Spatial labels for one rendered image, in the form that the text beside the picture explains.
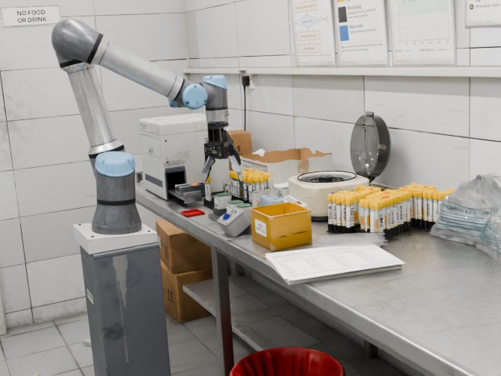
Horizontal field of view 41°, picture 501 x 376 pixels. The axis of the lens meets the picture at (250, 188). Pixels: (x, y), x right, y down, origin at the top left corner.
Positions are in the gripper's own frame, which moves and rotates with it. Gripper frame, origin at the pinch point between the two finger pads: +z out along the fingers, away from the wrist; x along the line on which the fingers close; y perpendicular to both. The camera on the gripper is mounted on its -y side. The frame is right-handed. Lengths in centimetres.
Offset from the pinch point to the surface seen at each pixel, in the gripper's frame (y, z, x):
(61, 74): -108, -36, -128
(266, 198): 17.2, 2.3, 19.9
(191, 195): -9.6, 7.4, -16.4
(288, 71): -66, -33, 8
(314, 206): 6.7, 7.0, 32.5
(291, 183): -3.6, 1.9, 22.9
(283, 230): 36.7, 6.9, 30.0
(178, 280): -102, 75, -67
